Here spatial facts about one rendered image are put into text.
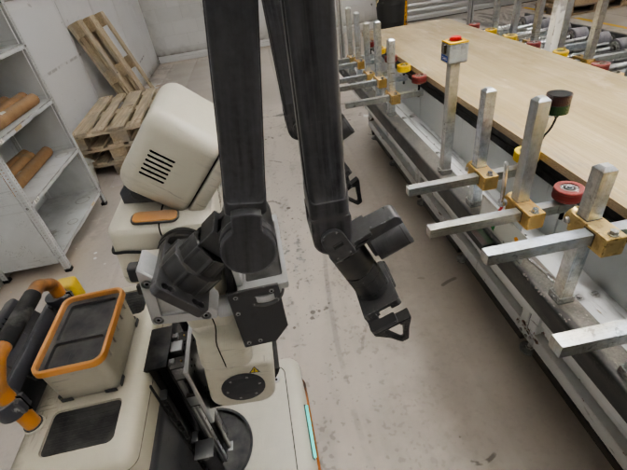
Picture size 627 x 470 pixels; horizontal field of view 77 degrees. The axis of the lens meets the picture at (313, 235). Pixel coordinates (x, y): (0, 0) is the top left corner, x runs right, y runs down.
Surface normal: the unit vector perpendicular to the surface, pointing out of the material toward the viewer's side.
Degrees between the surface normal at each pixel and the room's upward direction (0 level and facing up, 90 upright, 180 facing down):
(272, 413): 0
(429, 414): 0
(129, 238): 90
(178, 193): 90
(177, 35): 90
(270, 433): 0
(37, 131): 90
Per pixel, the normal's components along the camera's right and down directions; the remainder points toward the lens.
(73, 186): 0.15, 0.58
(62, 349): -0.12, -0.80
